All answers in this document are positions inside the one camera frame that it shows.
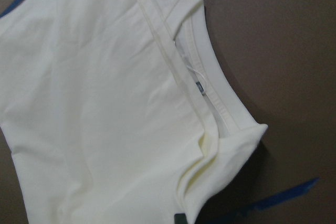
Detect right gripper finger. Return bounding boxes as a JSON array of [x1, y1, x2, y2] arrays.
[[174, 213, 185, 224]]

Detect cream long-sleeve cat shirt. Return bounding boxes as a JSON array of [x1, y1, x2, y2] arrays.
[[1, 0, 267, 223]]

